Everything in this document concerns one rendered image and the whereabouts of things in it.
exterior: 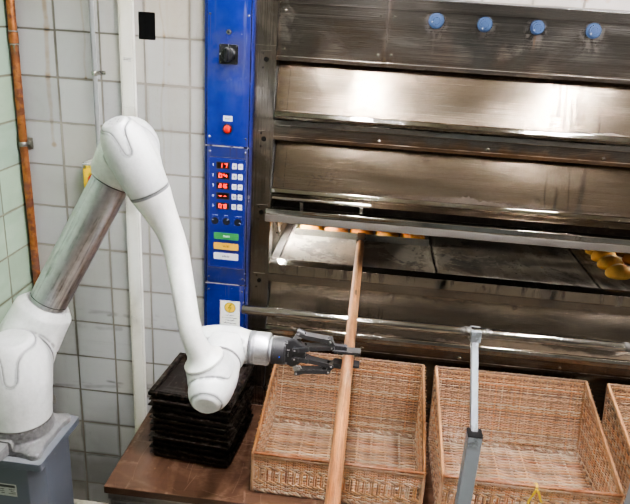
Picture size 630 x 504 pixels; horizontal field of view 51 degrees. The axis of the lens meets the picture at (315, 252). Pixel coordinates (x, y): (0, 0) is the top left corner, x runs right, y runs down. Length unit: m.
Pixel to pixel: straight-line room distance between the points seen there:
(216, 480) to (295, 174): 1.05
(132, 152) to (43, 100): 0.99
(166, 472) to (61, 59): 1.43
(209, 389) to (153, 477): 0.79
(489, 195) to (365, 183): 0.42
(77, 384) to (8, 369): 1.18
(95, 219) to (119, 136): 0.29
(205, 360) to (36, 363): 0.40
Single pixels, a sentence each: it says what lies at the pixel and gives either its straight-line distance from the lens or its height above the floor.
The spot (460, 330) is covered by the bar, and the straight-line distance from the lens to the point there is 2.04.
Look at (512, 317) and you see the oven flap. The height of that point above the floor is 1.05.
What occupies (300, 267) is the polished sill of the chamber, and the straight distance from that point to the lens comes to 2.36.
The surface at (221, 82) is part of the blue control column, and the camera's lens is 2.23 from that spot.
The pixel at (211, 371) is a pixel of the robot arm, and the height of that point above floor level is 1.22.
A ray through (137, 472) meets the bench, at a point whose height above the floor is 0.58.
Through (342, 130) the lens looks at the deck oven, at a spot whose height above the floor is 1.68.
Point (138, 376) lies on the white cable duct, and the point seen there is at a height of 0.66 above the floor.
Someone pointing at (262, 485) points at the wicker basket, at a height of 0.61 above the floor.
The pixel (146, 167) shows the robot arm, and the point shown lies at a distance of 1.55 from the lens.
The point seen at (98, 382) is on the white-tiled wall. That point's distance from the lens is 2.81.
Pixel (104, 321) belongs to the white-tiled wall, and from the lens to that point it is 2.66.
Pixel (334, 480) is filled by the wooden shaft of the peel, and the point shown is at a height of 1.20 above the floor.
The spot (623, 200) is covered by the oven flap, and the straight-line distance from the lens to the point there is 2.40.
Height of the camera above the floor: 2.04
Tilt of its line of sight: 20 degrees down
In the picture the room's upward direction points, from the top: 4 degrees clockwise
